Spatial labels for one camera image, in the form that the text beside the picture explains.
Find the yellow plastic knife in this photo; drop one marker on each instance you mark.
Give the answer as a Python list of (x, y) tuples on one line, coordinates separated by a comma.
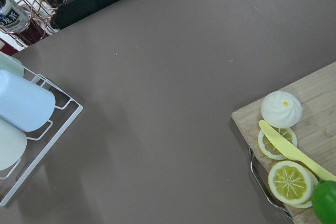
[(293, 153)]

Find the green lime toy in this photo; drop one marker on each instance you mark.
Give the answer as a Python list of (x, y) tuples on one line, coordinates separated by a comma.
[(323, 201)]

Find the light blue cup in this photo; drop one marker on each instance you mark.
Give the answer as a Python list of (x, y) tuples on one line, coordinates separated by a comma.
[(24, 104)]

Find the white cup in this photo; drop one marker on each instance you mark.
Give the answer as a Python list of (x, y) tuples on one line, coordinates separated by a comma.
[(13, 144)]

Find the lemon slice toy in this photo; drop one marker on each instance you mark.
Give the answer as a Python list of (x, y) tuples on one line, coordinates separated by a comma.
[(292, 184), (269, 150)]

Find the mint green cup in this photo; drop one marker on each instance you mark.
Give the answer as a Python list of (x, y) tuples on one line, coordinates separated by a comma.
[(12, 65)]

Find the white steamed bun toy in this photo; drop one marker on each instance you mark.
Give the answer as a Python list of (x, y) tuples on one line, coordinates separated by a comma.
[(281, 109)]

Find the white wire cup rack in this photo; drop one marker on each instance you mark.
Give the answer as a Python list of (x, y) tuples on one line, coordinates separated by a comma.
[(40, 141)]

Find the wooden cutting board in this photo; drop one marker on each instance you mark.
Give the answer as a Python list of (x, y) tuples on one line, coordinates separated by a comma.
[(315, 132)]

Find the oolong tea bottle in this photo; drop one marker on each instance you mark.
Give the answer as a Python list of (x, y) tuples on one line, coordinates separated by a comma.
[(14, 18)]

